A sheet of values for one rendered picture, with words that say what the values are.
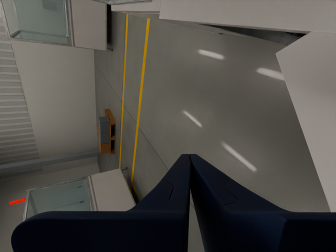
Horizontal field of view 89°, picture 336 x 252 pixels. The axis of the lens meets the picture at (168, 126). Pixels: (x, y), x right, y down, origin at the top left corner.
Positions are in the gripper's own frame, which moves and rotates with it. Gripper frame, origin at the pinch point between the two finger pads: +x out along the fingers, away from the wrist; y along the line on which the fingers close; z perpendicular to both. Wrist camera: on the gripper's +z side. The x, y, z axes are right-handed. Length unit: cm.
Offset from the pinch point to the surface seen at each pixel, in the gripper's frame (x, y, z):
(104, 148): 464, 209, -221
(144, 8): 66, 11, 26
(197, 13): 39.1, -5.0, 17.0
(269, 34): 78, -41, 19
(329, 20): 17.8, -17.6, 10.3
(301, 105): 18.0, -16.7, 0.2
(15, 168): 558, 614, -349
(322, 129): 15.4, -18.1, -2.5
